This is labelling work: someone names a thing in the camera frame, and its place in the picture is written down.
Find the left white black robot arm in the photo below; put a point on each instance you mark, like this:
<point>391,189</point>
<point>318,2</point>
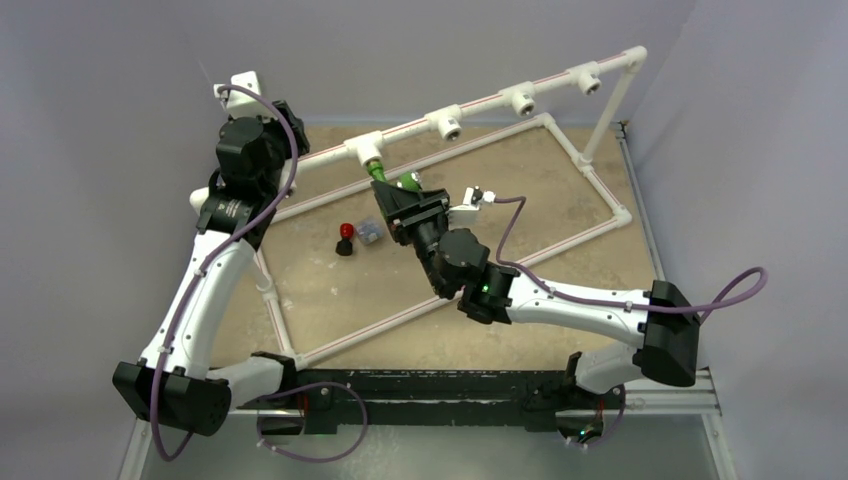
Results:
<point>235,209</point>

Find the green water faucet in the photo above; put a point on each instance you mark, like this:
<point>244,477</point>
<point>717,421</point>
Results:
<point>408,180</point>

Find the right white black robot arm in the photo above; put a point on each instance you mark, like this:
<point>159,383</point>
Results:
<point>655,331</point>

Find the white pvc pipe frame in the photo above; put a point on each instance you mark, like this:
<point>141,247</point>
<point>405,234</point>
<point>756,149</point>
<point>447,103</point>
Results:
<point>551,140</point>

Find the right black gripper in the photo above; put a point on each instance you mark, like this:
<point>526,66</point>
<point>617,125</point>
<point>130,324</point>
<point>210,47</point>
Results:
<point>407,209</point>

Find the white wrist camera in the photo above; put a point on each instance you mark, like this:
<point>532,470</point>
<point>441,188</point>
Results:
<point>236,103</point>
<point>465,213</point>

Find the aluminium table frame rail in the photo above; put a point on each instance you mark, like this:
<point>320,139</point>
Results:
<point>662,397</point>

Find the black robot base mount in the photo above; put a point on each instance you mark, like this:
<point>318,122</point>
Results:
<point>535,400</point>

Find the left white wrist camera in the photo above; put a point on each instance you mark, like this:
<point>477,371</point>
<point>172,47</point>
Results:
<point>236,103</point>

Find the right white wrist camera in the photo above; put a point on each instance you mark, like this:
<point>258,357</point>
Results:
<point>465,213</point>

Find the black faucet with red handle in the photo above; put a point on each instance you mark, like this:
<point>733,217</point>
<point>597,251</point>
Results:
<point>344,246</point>

